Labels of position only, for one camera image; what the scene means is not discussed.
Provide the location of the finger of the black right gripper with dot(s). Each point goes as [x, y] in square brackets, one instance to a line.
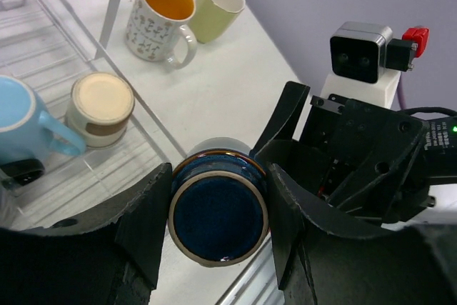
[309, 167]
[285, 116]

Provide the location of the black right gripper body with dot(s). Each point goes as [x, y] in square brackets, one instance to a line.
[367, 158]

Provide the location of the light blue mug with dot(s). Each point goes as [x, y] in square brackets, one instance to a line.
[28, 130]

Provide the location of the dark blue glazed cup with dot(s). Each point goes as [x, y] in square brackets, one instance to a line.
[218, 214]

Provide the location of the floral white mug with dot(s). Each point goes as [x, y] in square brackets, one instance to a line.
[158, 30]

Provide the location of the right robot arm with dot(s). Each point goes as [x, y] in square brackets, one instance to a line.
[437, 162]

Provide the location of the brown and cream cup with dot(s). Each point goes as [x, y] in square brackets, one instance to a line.
[99, 109]

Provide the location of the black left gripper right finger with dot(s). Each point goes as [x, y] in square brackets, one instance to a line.
[324, 256]

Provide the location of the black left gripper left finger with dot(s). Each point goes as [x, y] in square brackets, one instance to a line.
[108, 254]

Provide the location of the light green mug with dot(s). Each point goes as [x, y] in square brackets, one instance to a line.
[213, 17]

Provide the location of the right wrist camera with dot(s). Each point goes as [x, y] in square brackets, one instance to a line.
[367, 61]

